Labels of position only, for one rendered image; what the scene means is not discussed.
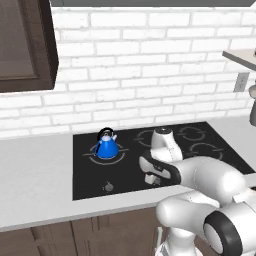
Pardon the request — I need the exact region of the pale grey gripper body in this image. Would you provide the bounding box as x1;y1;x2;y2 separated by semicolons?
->
144;173;163;187

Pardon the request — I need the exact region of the dark grey stove knob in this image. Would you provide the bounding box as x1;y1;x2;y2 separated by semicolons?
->
103;181;115;194

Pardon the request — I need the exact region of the black glass hob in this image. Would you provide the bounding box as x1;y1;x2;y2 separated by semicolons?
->
72;121;256;201

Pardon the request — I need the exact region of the brown base cupboard door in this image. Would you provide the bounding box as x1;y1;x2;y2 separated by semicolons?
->
70;207;162;256
0;221;78;256

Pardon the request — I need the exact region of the grey tall bottle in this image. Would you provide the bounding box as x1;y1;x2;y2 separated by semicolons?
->
248;79;256;128

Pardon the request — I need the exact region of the grey range hood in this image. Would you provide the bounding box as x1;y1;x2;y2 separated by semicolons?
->
49;0;256;8

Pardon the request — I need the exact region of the blue kettle with black handle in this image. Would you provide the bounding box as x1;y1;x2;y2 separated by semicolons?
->
93;126;120;160

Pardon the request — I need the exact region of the pale cupboard handle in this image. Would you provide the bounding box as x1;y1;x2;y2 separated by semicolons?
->
153;226;165;256

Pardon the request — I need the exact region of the grey wall socket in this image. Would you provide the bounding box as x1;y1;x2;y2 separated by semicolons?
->
233;71;251;93

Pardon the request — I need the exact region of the dark brown wall cupboard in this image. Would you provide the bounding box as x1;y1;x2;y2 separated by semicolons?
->
0;0;60;94

